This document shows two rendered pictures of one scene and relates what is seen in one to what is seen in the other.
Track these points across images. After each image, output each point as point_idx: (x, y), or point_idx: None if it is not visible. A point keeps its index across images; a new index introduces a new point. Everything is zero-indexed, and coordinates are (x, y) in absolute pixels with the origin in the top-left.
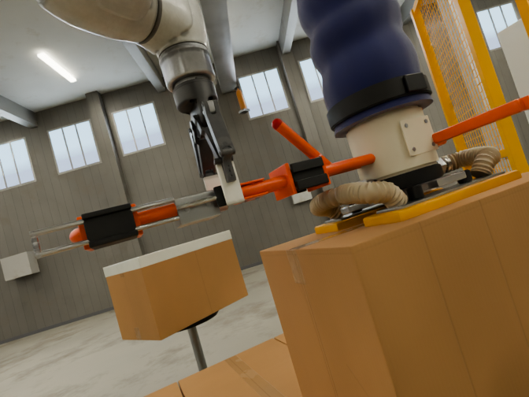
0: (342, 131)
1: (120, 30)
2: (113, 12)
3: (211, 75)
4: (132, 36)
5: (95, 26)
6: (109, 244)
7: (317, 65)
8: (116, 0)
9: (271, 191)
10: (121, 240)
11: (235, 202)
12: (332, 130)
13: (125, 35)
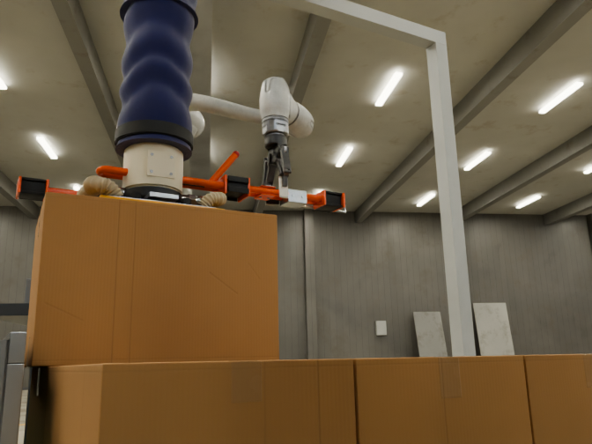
0: (187, 154)
1: (292, 132)
2: (289, 135)
3: (263, 136)
4: (290, 129)
5: (298, 135)
6: (329, 209)
7: (190, 102)
8: None
9: (251, 192)
10: (322, 210)
11: (270, 205)
12: (188, 142)
13: (292, 130)
